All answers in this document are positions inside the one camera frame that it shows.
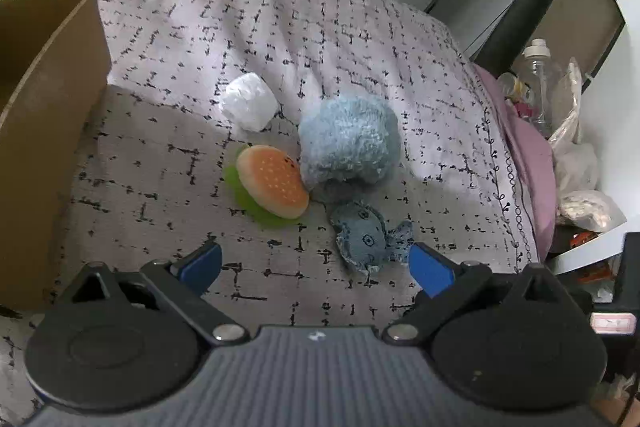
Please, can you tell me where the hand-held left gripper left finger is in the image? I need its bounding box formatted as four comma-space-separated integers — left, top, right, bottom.
62, 241, 250, 348

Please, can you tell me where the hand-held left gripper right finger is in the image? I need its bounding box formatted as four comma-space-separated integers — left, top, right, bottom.
382, 242, 576, 347

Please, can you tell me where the blue fish plush toy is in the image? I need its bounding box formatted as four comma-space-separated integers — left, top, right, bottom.
329, 201, 415, 275

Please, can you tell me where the burger plush toy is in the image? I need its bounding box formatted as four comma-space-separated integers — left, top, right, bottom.
223, 144, 311, 228

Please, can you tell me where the blue fluffy plush toy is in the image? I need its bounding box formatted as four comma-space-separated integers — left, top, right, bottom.
298, 96, 402, 202

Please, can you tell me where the white soft bundle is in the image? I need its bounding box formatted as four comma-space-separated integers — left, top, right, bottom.
220, 73, 280, 132

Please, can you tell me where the brown cardboard box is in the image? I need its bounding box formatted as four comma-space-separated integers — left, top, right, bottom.
0, 0, 113, 313

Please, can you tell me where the white side shelf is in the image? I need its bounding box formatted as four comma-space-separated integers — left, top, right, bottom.
545, 232, 626, 275

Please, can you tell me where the filled clear plastic bag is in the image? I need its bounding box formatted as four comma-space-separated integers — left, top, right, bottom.
556, 189, 627, 228

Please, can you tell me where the white plastic bag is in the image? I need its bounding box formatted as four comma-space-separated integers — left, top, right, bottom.
550, 142, 601, 195

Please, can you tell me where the pink bed sheet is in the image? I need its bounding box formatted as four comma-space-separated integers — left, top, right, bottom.
472, 64, 558, 258

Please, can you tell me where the crinkled clear plastic bag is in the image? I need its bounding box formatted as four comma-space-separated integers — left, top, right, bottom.
547, 59, 586, 145

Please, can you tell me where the clear plastic bottle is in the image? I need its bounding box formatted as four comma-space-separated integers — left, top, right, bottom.
520, 38, 553, 138

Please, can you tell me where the grey printed blanket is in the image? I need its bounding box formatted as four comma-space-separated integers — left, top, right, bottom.
0, 0, 541, 413

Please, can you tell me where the black framed brown board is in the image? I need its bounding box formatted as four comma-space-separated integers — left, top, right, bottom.
470, 0, 627, 80

